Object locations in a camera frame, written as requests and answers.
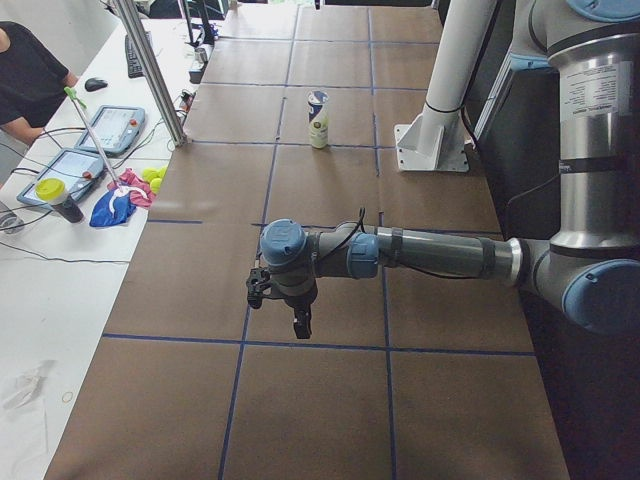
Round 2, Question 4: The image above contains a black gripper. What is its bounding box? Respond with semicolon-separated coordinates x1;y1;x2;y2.
246;267;317;340

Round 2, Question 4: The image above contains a clear plastic ball tube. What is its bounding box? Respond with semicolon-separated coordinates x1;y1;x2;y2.
307;90;329;149

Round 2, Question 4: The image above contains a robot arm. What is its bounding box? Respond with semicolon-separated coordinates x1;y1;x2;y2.
246;1;639;339

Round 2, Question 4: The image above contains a yellow tennis ball on desk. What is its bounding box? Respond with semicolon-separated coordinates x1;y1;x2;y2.
142;168;159;183

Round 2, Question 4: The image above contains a blue cloth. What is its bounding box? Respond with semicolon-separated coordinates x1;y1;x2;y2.
89;190;136;228

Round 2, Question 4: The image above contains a pink cloth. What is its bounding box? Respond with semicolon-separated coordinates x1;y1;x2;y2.
107;168;156;208

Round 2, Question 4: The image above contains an upper teach pendant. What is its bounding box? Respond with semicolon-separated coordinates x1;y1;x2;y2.
89;105;146;157

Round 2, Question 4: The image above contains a teach pendant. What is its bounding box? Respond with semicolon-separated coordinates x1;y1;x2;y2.
89;105;146;157
16;148;104;209

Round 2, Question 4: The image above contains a lower teach pendant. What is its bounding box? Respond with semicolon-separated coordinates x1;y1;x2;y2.
16;148;104;209

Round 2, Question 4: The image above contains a cup with yellow lid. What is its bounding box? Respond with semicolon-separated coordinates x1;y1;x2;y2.
35;178;84;223

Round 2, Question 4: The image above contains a silver metal can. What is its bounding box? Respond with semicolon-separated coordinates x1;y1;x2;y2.
194;48;208;63

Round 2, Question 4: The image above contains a crumpled white plastic wrap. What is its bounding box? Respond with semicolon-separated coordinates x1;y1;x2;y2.
1;360;56;411

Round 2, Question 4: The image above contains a black keyboard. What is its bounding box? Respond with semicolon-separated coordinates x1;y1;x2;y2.
124;35;144;79

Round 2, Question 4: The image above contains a black monitor stand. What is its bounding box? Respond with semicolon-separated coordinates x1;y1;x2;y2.
182;0;216;47

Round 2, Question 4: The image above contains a grabber stick with green tip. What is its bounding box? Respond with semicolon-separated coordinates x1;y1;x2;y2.
63;86;125;194

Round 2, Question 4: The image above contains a black computer mouse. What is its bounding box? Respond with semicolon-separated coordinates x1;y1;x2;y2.
84;77;108;92

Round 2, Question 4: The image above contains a person in black shirt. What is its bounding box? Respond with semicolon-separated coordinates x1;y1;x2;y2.
1;21;78;146

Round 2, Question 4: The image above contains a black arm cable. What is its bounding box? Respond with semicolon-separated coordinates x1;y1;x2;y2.
314;207;481;279

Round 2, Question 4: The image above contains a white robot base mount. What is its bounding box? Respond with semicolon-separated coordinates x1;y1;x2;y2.
394;0;497;173

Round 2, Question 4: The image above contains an aluminium frame post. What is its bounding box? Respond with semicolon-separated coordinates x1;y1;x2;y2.
114;0;187;147

